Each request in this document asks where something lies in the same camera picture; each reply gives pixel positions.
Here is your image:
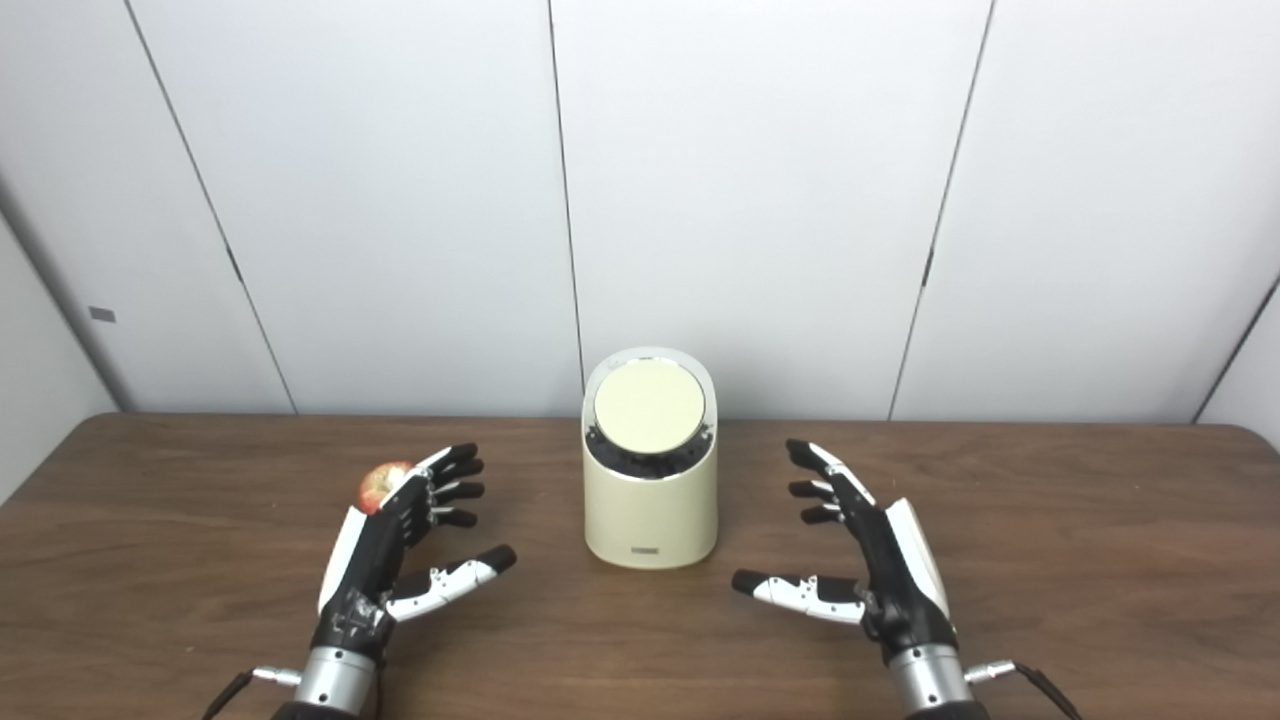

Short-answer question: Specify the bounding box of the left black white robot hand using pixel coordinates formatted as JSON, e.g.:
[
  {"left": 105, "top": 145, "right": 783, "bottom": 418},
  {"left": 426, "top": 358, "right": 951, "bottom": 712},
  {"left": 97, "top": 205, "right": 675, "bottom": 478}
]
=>
[{"left": 310, "top": 443, "right": 518, "bottom": 661}]

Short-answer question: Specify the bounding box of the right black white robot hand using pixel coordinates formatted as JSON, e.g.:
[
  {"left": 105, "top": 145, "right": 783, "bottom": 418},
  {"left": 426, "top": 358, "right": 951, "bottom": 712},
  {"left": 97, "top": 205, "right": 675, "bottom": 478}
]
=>
[{"left": 732, "top": 438, "right": 959, "bottom": 666}]

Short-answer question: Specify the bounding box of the red apple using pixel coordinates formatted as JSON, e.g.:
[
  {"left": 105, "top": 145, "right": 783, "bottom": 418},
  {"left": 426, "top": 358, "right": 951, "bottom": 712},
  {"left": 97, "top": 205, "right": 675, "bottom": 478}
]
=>
[{"left": 359, "top": 461, "right": 416, "bottom": 516}]

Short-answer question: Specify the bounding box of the cream round bin lid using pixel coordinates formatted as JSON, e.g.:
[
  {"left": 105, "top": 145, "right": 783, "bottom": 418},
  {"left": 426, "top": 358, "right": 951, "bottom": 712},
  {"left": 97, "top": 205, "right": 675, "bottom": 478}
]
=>
[{"left": 594, "top": 359, "right": 706, "bottom": 454}]

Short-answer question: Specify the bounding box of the cream-colored cylindrical bin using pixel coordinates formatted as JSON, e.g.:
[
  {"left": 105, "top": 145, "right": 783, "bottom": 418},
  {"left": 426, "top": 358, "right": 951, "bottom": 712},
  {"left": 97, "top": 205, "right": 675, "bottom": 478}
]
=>
[{"left": 582, "top": 347, "right": 719, "bottom": 571}]

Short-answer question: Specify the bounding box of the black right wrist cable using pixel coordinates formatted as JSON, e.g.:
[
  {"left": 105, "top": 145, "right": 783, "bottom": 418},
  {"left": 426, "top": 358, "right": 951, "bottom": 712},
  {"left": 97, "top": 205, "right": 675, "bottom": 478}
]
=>
[{"left": 965, "top": 658, "right": 1083, "bottom": 720}]

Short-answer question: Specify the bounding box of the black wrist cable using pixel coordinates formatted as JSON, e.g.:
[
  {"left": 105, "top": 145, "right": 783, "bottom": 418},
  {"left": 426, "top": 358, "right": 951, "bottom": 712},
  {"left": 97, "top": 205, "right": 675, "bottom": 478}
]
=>
[
  {"left": 965, "top": 658, "right": 1083, "bottom": 720},
  {"left": 203, "top": 667, "right": 301, "bottom": 720}
]

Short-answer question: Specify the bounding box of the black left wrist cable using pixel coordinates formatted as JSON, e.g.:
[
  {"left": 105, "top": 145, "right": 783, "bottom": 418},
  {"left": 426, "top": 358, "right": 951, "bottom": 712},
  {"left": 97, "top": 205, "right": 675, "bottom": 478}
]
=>
[{"left": 203, "top": 667, "right": 301, "bottom": 720}]

